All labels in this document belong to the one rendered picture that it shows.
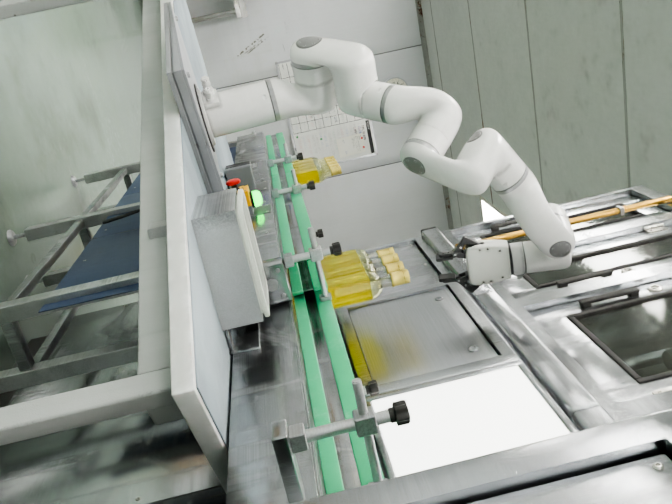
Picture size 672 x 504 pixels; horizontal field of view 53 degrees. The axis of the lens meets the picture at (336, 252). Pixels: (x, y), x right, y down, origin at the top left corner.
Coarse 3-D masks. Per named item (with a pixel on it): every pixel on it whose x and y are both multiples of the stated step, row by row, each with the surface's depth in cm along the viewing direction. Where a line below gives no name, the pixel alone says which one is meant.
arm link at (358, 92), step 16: (304, 48) 144; (320, 48) 142; (336, 48) 141; (352, 48) 140; (368, 48) 141; (304, 64) 144; (320, 64) 141; (336, 64) 139; (352, 64) 138; (368, 64) 139; (336, 80) 142; (352, 80) 140; (368, 80) 141; (336, 96) 146; (352, 96) 143; (368, 96) 142; (352, 112) 146; (368, 112) 143
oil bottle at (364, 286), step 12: (348, 276) 159; (360, 276) 158; (372, 276) 156; (336, 288) 155; (348, 288) 155; (360, 288) 156; (372, 288) 156; (336, 300) 156; (348, 300) 156; (360, 300) 157
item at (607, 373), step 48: (624, 192) 229; (432, 240) 215; (528, 240) 209; (576, 240) 198; (624, 240) 195; (384, 288) 196; (480, 288) 175; (528, 288) 179; (576, 288) 169; (624, 288) 168; (528, 336) 148; (576, 336) 151; (624, 336) 148; (576, 384) 128; (624, 384) 131
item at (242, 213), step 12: (240, 192) 128; (240, 204) 119; (240, 216) 117; (240, 228) 119; (252, 228) 135; (252, 240) 136; (252, 252) 120; (252, 264) 120; (252, 276) 122; (264, 276) 138; (264, 288) 137; (264, 300) 123; (264, 312) 124
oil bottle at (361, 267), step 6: (360, 264) 165; (366, 264) 164; (330, 270) 165; (336, 270) 164; (342, 270) 163; (348, 270) 163; (354, 270) 162; (360, 270) 161; (366, 270) 161; (372, 270) 162; (330, 276) 161; (336, 276) 161; (342, 276) 161
